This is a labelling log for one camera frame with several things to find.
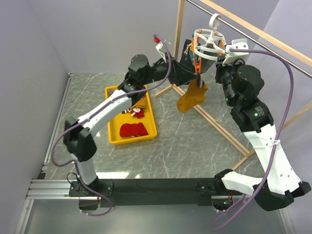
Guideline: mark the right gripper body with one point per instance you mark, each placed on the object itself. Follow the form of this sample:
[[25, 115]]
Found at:
[[223, 73]]

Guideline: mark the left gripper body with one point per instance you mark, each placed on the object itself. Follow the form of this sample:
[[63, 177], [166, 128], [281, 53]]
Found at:
[[174, 77]]

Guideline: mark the mustard yellow sock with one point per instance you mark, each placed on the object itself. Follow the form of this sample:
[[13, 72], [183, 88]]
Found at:
[[194, 95]]

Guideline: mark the white round clip hanger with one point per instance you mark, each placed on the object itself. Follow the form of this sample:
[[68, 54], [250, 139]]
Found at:
[[207, 44]]

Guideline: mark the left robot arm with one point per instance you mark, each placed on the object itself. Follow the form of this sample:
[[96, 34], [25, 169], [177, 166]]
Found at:
[[80, 133]]

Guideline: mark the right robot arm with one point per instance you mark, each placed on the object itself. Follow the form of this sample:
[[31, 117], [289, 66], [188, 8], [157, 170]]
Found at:
[[241, 84]]

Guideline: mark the navy blue hanging sock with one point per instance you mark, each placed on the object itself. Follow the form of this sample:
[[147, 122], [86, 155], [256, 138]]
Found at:
[[186, 52]]

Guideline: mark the yellow plastic tray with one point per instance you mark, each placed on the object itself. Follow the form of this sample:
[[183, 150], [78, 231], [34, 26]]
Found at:
[[148, 121]]

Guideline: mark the red white patterned sock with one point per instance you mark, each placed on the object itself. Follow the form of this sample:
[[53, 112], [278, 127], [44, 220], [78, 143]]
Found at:
[[137, 112]]

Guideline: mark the grey sock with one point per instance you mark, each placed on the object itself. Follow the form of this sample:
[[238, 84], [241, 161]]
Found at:
[[110, 92]]

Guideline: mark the metal hanging rod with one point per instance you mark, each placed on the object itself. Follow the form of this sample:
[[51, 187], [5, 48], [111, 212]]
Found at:
[[286, 48]]

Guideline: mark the black base bar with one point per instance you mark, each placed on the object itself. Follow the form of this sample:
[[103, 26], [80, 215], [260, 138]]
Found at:
[[157, 191]]

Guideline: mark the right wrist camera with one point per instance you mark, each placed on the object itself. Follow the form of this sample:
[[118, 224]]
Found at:
[[231, 56]]

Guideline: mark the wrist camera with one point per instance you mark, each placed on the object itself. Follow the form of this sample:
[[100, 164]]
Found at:
[[231, 56], [160, 48]]

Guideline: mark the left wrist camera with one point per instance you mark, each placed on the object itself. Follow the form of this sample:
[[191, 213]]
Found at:
[[160, 48]]

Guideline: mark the aluminium rail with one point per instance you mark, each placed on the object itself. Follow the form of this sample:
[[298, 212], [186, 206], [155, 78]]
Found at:
[[28, 204]]

